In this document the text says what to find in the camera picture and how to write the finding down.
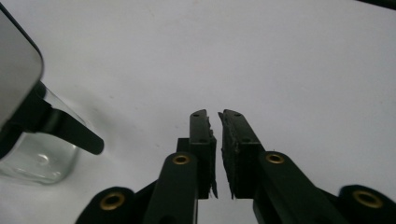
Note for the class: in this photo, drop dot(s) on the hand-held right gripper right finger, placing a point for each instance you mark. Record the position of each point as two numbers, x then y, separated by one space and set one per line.
238 149

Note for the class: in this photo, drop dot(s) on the clear glass cup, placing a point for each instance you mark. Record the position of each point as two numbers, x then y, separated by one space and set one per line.
40 161

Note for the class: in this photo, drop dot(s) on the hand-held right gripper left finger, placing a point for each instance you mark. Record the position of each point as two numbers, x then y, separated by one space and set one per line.
202 146

